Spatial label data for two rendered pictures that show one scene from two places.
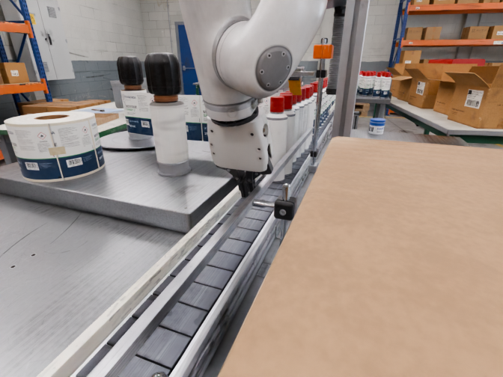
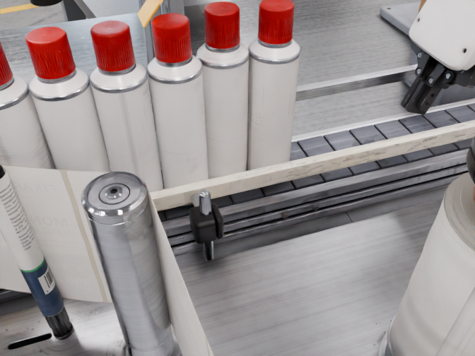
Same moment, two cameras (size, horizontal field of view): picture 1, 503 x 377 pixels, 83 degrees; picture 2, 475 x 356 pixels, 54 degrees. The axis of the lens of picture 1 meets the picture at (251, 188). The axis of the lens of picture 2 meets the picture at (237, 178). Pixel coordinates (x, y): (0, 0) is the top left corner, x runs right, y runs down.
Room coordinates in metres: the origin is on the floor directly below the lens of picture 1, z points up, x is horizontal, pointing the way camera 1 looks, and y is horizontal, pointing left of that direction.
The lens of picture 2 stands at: (0.99, 0.25, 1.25)
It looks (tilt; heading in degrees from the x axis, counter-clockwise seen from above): 42 degrees down; 231
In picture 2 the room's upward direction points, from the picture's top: straight up
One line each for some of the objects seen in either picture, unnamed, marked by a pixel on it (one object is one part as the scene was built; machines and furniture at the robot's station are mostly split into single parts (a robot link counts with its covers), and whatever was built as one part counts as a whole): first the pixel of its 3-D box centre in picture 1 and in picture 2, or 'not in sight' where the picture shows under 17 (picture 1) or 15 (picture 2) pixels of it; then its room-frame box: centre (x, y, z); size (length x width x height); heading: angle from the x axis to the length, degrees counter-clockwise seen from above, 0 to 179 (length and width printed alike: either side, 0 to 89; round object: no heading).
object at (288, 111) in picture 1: (284, 136); (223, 102); (0.73, -0.08, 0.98); 0.05 x 0.05 x 0.20
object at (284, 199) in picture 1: (270, 230); not in sight; (0.39, -0.03, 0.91); 0.07 x 0.03 x 0.16; 70
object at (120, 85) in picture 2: (289, 128); (128, 126); (0.83, -0.11, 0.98); 0.05 x 0.05 x 0.20
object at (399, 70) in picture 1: (406, 80); not in sight; (3.66, -1.86, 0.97); 0.45 x 0.40 x 0.37; 82
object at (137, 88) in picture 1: (135, 99); not in sight; (1.10, 0.43, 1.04); 0.09 x 0.09 x 0.29
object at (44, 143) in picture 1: (59, 143); not in sight; (0.77, 0.53, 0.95); 0.20 x 0.20 x 0.14
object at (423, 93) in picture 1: (433, 85); not in sight; (2.80, -1.67, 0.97); 0.45 x 0.38 x 0.37; 83
